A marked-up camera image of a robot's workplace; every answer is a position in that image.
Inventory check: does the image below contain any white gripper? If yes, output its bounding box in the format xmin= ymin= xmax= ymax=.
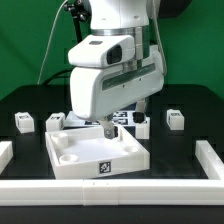
xmin=70 ymin=49 xmax=164 ymax=139

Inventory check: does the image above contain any white square tabletop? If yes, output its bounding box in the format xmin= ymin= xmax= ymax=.
xmin=45 ymin=125 xmax=150 ymax=179

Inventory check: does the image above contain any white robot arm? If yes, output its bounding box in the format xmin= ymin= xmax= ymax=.
xmin=68 ymin=0 xmax=166 ymax=139

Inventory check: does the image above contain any white U-shaped fence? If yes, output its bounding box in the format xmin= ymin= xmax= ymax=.
xmin=0 ymin=140 xmax=224 ymax=206

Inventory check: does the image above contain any white marker base plate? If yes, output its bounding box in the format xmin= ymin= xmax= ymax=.
xmin=63 ymin=110 xmax=138 ymax=129

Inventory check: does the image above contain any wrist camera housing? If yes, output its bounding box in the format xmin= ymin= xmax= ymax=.
xmin=68 ymin=35 xmax=135 ymax=68

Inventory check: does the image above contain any black cable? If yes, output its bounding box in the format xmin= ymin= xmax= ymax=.
xmin=42 ymin=68 xmax=74 ymax=86

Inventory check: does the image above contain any white cable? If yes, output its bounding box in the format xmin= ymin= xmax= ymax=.
xmin=37 ymin=0 xmax=69 ymax=86

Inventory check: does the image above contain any black camera stand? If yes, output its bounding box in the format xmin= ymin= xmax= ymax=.
xmin=64 ymin=0 xmax=90 ymax=43

